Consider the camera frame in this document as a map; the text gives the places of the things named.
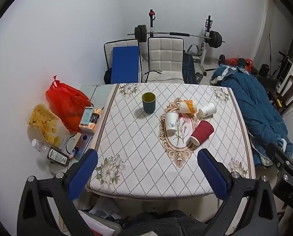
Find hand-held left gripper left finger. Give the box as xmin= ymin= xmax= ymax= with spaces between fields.
xmin=17 ymin=149 xmax=98 ymax=236

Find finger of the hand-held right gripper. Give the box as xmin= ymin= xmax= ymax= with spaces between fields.
xmin=265 ymin=142 xmax=293 ymax=179

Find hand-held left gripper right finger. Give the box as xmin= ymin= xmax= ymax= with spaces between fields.
xmin=197 ymin=149 xmax=279 ymax=236

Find red ribbed paper cup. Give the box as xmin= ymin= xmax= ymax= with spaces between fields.
xmin=190 ymin=120 xmax=214 ymax=145

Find plain white paper cup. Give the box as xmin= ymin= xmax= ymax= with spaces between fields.
xmin=198 ymin=102 xmax=217 ymax=118

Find white floral paper cup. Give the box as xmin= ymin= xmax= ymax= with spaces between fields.
xmin=165 ymin=112 xmax=180 ymax=134

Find orange and white paper cup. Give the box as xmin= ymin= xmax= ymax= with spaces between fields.
xmin=179 ymin=100 xmax=198 ymax=114

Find dark green cup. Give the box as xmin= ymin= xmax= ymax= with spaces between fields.
xmin=142 ymin=92 xmax=156 ymax=114

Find dark bottle with white label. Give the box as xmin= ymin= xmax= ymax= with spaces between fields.
xmin=47 ymin=147 xmax=72 ymax=166

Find purple flat box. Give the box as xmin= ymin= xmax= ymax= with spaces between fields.
xmin=71 ymin=133 xmax=93 ymax=159

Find crumpled papers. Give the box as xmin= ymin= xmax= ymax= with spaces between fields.
xmin=89 ymin=198 xmax=123 ymax=221

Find orange flat box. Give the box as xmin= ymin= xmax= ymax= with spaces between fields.
xmin=78 ymin=124 xmax=97 ymax=134

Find clear plastic bottle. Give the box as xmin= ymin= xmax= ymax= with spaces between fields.
xmin=31 ymin=139 xmax=50 ymax=154

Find brown wooden chair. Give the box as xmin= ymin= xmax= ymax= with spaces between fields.
xmin=269 ymin=75 xmax=293 ymax=115

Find blue quilt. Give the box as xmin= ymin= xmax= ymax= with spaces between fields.
xmin=210 ymin=64 xmax=293 ymax=166

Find floral diamond pattern tablecloth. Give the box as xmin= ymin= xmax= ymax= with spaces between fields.
xmin=85 ymin=82 xmax=256 ymax=199

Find dark jar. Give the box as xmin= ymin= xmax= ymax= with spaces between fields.
xmin=90 ymin=108 xmax=102 ymax=124

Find clear bag of yellow chips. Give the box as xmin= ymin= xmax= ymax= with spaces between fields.
xmin=28 ymin=103 xmax=71 ymax=146

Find person's dark clothing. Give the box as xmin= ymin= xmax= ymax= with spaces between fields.
xmin=122 ymin=210 xmax=211 ymax=236

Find red plastic bag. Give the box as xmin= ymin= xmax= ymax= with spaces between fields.
xmin=46 ymin=76 xmax=91 ymax=133

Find black speaker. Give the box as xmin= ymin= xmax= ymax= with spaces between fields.
xmin=258 ymin=64 xmax=270 ymax=77

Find silver dumbbell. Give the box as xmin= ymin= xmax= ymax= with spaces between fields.
xmin=194 ymin=71 xmax=207 ymax=83

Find dark blue weight bench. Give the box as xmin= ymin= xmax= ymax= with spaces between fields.
xmin=182 ymin=53 xmax=198 ymax=84

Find white door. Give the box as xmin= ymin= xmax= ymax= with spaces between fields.
xmin=253 ymin=0 xmax=293 ymax=67

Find blue board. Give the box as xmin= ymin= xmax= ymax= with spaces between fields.
xmin=111 ymin=46 xmax=140 ymax=84

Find white padded chair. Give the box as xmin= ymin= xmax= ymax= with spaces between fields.
xmin=143 ymin=37 xmax=185 ymax=83
xmin=103 ymin=39 xmax=141 ymax=84

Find barbell with black plates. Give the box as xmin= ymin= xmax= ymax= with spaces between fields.
xmin=127 ymin=25 xmax=226 ymax=49

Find black exercise frame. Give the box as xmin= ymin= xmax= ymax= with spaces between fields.
xmin=271 ymin=51 xmax=293 ymax=79

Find black cable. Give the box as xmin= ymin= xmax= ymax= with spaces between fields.
xmin=143 ymin=70 xmax=163 ymax=82

